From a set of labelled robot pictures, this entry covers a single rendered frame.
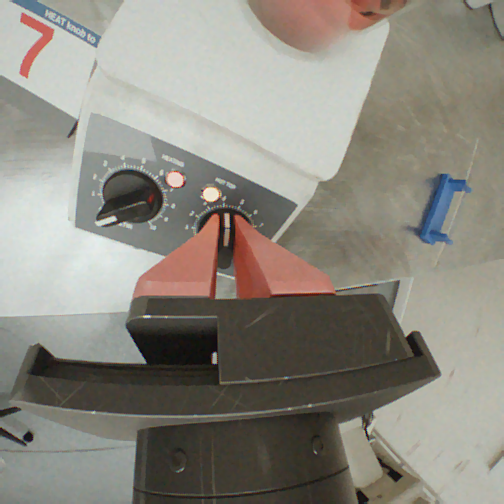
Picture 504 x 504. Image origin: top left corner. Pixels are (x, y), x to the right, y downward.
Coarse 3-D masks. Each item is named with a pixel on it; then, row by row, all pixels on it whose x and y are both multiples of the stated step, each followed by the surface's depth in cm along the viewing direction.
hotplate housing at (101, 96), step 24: (96, 72) 8; (96, 96) 8; (120, 96) 9; (144, 96) 9; (120, 120) 9; (144, 120) 10; (168, 120) 10; (192, 120) 10; (192, 144) 11; (216, 144) 11; (240, 144) 11; (72, 168) 11; (240, 168) 12; (264, 168) 12; (288, 168) 12; (72, 192) 12; (288, 192) 13; (312, 192) 14; (72, 216) 12
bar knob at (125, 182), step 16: (112, 176) 11; (128, 176) 11; (144, 176) 11; (112, 192) 11; (128, 192) 11; (144, 192) 11; (112, 208) 10; (128, 208) 10; (144, 208) 11; (96, 224) 11; (112, 224) 11
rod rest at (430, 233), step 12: (444, 180) 27; (456, 180) 26; (444, 192) 28; (468, 192) 26; (432, 204) 28; (444, 204) 28; (432, 216) 28; (444, 216) 29; (432, 228) 28; (432, 240) 29
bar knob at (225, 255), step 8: (208, 216) 13; (224, 216) 13; (232, 216) 13; (200, 224) 13; (224, 224) 12; (232, 224) 12; (224, 232) 12; (232, 232) 12; (224, 240) 12; (232, 240) 13; (224, 248) 13; (232, 248) 13; (224, 256) 13; (224, 264) 14
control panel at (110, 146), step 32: (96, 128) 9; (128, 128) 10; (96, 160) 10; (128, 160) 11; (160, 160) 11; (192, 160) 11; (96, 192) 11; (160, 192) 12; (192, 192) 12; (224, 192) 12; (256, 192) 13; (128, 224) 13; (160, 224) 13; (192, 224) 14; (256, 224) 14
